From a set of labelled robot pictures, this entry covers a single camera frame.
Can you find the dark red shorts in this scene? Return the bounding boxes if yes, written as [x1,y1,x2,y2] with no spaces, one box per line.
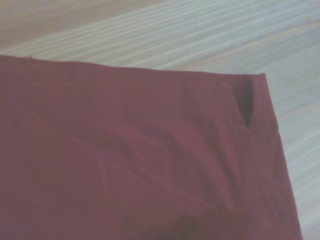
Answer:
[0,54,305,240]

